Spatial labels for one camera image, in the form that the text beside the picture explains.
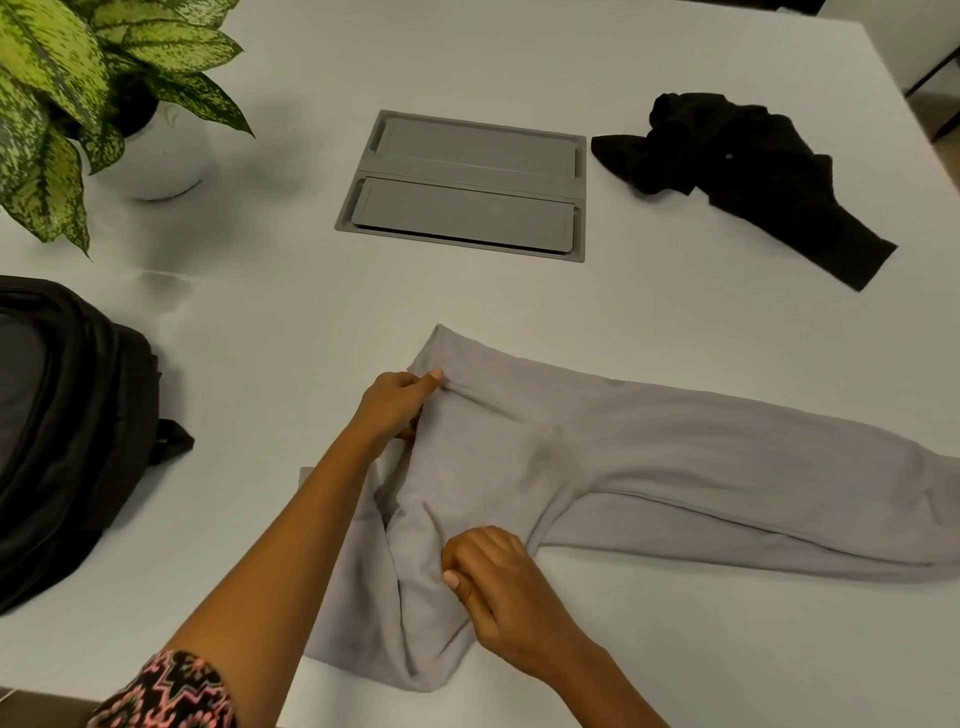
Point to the white round plant pot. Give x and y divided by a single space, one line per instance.
161 154

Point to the pink black patterned sleeve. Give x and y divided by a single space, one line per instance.
169 694

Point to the person's right thumb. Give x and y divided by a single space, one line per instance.
459 589

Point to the person's left thumb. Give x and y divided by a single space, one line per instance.
427 381

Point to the black crumpled garment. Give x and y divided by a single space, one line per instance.
742 172

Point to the person's left forearm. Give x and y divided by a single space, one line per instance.
292 547

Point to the person's right hand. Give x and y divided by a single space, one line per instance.
510 600

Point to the person's left hand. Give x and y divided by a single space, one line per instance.
390 407

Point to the person's right forearm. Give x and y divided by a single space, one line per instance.
607 686

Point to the black backpack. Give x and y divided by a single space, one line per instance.
67 435

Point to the green variegated leafy plant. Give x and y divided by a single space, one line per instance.
67 90

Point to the grey sweatpants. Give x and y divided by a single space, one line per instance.
600 480

